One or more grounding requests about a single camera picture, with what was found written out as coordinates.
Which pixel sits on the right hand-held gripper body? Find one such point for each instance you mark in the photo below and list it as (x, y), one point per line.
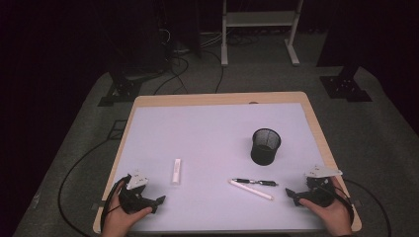
(319, 194)

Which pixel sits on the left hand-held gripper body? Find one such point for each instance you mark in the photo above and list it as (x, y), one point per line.
(131, 199)

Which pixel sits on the white pen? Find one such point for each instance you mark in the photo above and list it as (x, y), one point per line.
(253, 191)

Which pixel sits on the black pen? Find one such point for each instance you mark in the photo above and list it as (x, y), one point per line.
(253, 181)

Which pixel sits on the black mesh pen holder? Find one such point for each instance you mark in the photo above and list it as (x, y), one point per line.
(263, 154)

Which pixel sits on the person's left hand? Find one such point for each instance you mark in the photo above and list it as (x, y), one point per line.
(117, 222)

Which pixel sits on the person's right hand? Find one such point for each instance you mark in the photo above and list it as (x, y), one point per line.
(337, 215)

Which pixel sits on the dark tape strip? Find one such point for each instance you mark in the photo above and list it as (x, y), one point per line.
(98, 205)
(357, 203)

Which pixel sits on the white table mat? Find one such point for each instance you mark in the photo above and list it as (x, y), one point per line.
(204, 138)

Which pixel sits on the black stand base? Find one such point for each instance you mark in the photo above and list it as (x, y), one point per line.
(120, 90)
(346, 88)

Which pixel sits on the white metal stand frame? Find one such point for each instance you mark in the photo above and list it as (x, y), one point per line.
(260, 18)

